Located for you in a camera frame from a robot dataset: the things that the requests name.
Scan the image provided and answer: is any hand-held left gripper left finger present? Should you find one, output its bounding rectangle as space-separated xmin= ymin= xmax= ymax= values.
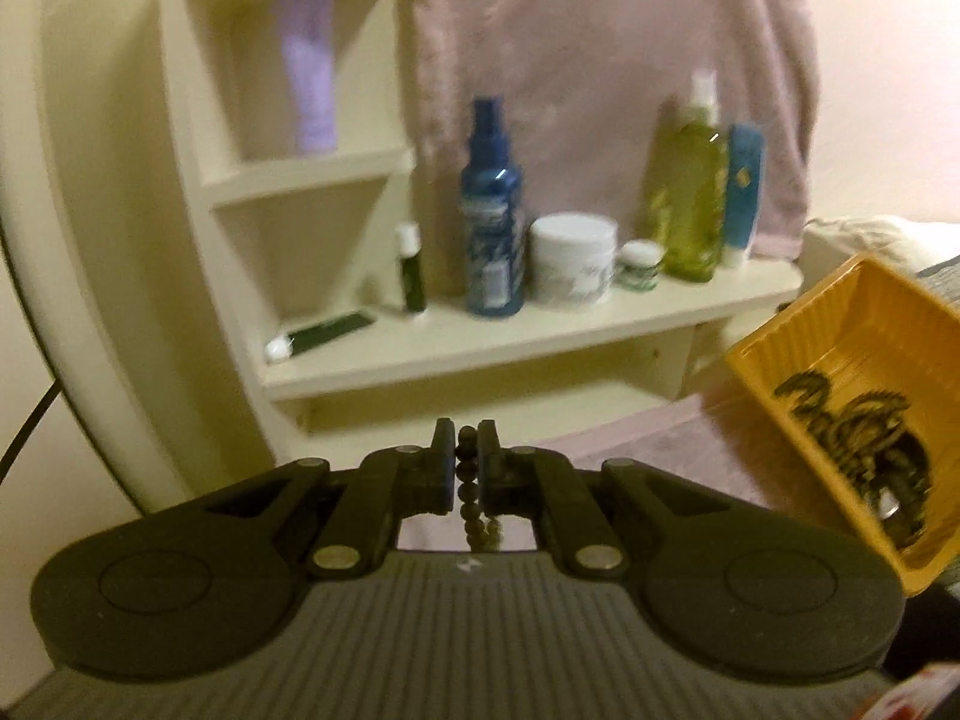
xmin=202 ymin=418 xmax=458 ymax=578

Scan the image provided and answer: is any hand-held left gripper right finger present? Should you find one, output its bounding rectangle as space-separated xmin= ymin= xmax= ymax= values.
xmin=476 ymin=420 xmax=713 ymax=578

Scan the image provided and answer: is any dark round bead bracelet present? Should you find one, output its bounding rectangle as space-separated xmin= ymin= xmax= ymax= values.
xmin=452 ymin=426 xmax=505 ymax=552

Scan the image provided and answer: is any pile of beaded jewelry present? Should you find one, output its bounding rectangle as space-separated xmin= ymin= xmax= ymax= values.
xmin=772 ymin=369 xmax=938 ymax=548

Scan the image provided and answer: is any yellow ribbed plastic tray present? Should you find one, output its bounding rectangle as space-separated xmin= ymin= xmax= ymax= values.
xmin=724 ymin=253 xmax=960 ymax=599

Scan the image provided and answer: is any white corner shelf unit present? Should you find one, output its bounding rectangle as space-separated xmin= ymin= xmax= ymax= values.
xmin=157 ymin=0 xmax=803 ymax=428

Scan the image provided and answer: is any black tube with white cap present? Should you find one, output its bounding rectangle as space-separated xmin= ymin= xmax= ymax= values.
xmin=264 ymin=307 xmax=377 ymax=362

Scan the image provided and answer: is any pink bed cover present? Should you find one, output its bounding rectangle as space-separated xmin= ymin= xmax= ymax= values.
xmin=525 ymin=388 xmax=901 ymax=556

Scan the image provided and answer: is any small black white-capped stick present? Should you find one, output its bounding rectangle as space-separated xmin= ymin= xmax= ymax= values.
xmin=395 ymin=221 xmax=428 ymax=314

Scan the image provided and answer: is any white cream jar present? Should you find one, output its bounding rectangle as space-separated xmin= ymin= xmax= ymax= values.
xmin=529 ymin=211 xmax=620 ymax=308

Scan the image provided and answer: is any blue spray bottle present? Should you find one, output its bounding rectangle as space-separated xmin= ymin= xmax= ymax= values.
xmin=459 ymin=96 xmax=526 ymax=316

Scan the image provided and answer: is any small green jar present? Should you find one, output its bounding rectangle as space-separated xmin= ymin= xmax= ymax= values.
xmin=616 ymin=240 xmax=662 ymax=292

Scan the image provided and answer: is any green spray bottle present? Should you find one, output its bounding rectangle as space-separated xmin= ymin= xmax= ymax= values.
xmin=660 ymin=69 xmax=730 ymax=284

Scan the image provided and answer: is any blue and white tube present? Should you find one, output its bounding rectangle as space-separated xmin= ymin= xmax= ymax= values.
xmin=721 ymin=124 xmax=767 ymax=269

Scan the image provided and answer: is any purple tube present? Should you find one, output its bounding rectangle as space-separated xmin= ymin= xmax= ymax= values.
xmin=270 ymin=0 xmax=338 ymax=155

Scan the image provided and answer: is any white pillow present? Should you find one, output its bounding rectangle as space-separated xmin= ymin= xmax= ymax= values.
xmin=804 ymin=216 xmax=960 ymax=271

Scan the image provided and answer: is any pink hanging towel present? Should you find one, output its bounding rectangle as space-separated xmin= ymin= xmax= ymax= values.
xmin=397 ymin=0 xmax=822 ymax=301

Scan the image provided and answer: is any red and white packet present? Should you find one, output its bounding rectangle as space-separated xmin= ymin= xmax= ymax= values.
xmin=870 ymin=664 xmax=960 ymax=720

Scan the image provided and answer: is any grey woven pillow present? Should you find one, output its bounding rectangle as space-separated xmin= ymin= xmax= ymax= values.
xmin=919 ymin=255 xmax=960 ymax=293

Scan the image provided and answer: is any black cable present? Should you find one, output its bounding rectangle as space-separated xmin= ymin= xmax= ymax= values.
xmin=0 ymin=381 xmax=62 ymax=488

